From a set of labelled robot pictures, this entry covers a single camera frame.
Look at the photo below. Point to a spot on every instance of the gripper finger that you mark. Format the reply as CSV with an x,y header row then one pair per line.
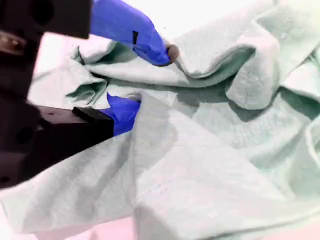
x,y
130,30
123,115

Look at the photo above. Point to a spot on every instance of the pale green T-shirt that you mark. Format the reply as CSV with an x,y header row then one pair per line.
x,y
200,155

